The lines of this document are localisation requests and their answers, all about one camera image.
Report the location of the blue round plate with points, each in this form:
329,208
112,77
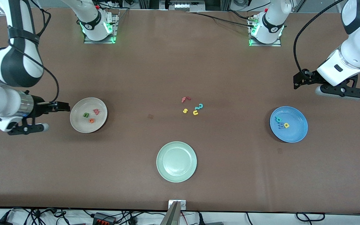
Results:
295,131

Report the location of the teal letter p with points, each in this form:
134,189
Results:
278,119

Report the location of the grey metal fixture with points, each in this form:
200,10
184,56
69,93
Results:
183,6

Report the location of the pale green round plate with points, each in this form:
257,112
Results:
176,162

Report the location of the black orange power strip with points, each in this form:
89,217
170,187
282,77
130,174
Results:
100,217

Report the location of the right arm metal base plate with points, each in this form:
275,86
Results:
100,42

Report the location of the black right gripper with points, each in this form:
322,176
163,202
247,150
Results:
39,107

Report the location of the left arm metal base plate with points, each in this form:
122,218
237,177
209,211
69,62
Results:
265,45

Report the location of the grey metal pole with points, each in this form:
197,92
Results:
172,217

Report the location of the small silver metal bracket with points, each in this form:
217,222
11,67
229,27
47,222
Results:
182,204

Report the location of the pink letter w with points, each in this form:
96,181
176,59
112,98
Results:
96,112

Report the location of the teal number two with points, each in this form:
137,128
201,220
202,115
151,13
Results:
200,106

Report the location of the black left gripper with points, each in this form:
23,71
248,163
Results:
308,78

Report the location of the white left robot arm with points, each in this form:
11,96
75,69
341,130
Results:
355,53

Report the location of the beige round plate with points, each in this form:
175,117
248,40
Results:
81,123

